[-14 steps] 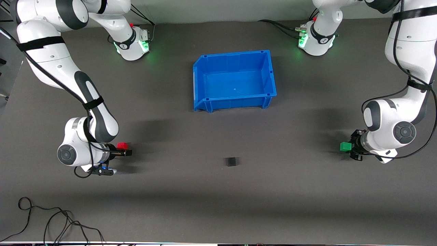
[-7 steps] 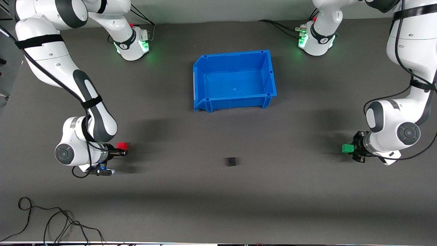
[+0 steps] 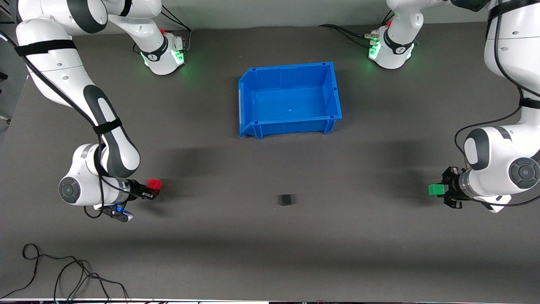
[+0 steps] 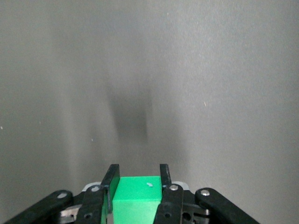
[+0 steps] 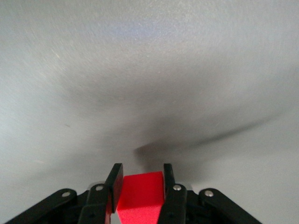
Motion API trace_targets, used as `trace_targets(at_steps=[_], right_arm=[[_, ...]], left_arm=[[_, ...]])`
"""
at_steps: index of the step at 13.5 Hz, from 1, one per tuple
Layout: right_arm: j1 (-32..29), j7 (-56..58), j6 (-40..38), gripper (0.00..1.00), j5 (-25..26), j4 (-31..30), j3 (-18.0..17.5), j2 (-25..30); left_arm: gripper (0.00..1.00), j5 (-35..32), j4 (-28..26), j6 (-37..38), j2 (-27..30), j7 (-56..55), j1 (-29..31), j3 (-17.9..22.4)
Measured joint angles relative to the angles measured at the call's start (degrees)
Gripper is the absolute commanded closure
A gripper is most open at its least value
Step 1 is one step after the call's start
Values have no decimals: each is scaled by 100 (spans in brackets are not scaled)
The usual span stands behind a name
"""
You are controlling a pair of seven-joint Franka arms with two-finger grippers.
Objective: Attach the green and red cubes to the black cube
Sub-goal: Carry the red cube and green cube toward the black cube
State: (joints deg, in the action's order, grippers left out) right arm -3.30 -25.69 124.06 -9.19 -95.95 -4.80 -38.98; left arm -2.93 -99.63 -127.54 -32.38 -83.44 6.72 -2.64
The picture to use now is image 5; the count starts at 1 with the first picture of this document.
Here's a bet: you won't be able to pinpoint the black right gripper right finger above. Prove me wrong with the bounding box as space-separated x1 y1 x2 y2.
157 163 260 224

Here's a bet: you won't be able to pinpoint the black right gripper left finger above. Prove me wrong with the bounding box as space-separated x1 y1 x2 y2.
4 163 124 224

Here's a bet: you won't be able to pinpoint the small red cube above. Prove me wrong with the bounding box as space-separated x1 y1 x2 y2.
116 171 165 224

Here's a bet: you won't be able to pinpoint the dark grey table mat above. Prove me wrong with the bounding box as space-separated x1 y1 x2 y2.
0 0 299 224

